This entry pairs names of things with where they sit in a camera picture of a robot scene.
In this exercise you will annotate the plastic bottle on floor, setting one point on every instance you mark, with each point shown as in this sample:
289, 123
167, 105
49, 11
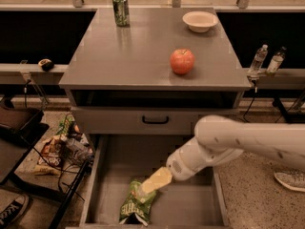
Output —
75, 151

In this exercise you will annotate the black sneaker white laces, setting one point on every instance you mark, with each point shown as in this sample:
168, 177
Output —
14, 211

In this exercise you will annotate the dark bin on stand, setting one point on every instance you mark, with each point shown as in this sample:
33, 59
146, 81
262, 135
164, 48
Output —
16, 124

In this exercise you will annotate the green soda can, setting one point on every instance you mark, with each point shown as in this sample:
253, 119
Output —
121, 12

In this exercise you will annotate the green snack bag on floor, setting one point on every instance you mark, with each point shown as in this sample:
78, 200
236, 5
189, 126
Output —
65, 125

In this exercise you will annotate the grey top drawer black handle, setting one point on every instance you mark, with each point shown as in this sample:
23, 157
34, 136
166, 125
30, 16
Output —
140, 120

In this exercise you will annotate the clear bottle dark cap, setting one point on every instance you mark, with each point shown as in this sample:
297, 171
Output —
276, 61

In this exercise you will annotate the grey white shoe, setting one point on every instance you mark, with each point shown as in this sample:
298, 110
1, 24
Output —
294, 181

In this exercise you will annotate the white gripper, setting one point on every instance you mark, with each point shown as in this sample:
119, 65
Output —
180, 164

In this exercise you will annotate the black yellow tape measure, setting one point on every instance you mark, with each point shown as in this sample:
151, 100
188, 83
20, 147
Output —
46, 64

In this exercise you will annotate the brown snack bag on floor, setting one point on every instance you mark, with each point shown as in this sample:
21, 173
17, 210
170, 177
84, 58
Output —
50, 161

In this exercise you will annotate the white bowl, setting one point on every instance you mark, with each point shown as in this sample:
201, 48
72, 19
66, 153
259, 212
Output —
200, 21

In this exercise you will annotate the open grey middle drawer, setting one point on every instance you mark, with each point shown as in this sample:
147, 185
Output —
119, 159

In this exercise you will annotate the green jalapeno chip bag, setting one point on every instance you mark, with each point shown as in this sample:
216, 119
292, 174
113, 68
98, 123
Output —
136, 210

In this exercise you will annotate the clear water bottle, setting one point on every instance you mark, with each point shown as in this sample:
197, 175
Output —
258, 60

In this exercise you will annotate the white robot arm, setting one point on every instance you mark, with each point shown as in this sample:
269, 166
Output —
218, 139

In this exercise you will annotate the grey drawer cabinet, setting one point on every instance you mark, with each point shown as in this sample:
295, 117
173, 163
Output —
130, 66

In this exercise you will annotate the red apple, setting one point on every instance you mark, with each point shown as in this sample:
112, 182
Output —
182, 61

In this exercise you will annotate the black rolling stand leg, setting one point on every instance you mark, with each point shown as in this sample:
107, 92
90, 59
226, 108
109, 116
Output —
283, 112

